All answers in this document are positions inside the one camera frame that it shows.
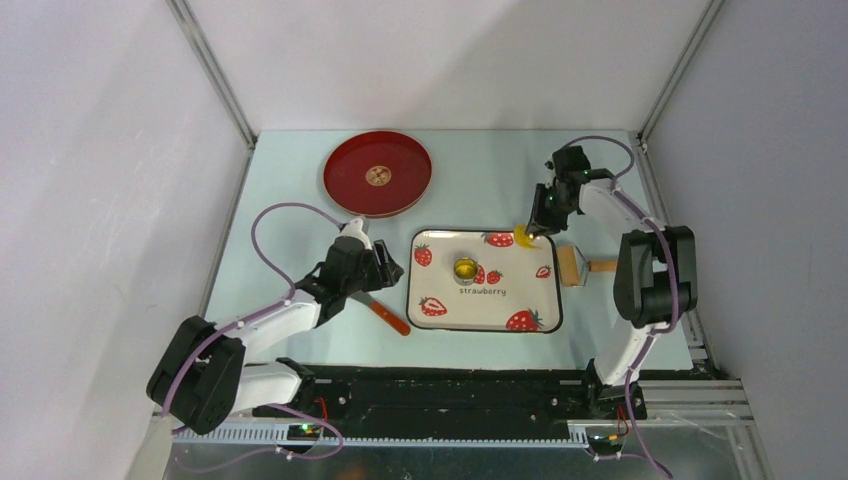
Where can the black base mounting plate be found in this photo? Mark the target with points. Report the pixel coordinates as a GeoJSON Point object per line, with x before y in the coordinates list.
{"type": "Point", "coordinates": [400, 403]}

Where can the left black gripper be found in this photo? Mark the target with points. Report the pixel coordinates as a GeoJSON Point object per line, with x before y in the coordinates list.
{"type": "Point", "coordinates": [387, 272]}

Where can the round red plate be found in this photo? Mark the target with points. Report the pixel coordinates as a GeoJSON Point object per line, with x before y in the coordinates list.
{"type": "Point", "coordinates": [377, 174]}

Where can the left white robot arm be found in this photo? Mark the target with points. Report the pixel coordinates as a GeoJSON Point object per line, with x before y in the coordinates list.
{"type": "Point", "coordinates": [208, 372]}

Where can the orange handled spatula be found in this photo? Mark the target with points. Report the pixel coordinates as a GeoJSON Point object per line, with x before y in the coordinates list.
{"type": "Point", "coordinates": [382, 312]}

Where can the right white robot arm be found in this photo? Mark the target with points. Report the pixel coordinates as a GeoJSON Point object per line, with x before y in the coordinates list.
{"type": "Point", "coordinates": [656, 275]}

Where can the small clear glass cup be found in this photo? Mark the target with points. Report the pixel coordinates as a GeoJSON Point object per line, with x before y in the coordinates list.
{"type": "Point", "coordinates": [461, 280]}

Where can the strawberry print tray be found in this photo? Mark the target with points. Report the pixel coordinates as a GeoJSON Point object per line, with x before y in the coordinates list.
{"type": "Point", "coordinates": [516, 290]}

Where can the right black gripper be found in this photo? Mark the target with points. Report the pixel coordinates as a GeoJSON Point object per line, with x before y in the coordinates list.
{"type": "Point", "coordinates": [539, 222]}

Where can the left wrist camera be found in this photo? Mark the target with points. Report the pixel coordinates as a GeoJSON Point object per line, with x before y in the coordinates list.
{"type": "Point", "coordinates": [356, 228]}

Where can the yellow dough piece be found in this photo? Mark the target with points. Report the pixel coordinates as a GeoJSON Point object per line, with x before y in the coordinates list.
{"type": "Point", "coordinates": [465, 269]}

